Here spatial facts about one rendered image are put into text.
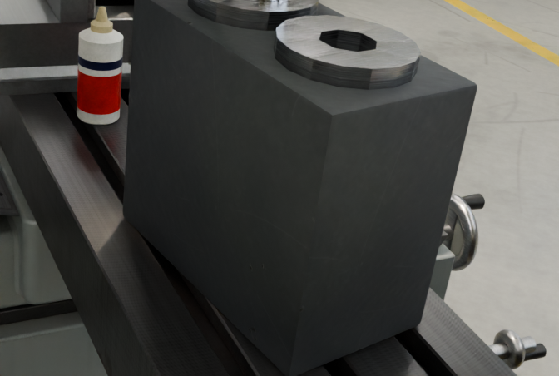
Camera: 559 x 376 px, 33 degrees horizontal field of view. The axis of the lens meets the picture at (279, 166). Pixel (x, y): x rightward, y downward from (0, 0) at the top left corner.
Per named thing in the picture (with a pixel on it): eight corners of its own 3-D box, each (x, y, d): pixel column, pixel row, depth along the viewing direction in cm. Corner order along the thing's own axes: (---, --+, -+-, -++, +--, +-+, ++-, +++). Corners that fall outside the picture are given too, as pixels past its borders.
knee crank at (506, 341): (527, 343, 141) (537, 311, 138) (553, 368, 137) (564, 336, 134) (407, 373, 131) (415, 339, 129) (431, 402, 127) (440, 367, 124)
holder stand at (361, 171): (244, 185, 81) (273, -42, 72) (422, 326, 66) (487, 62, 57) (120, 216, 74) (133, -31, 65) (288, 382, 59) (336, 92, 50)
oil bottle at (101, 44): (112, 106, 92) (116, -2, 86) (125, 124, 88) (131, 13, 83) (71, 109, 90) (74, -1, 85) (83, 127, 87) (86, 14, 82)
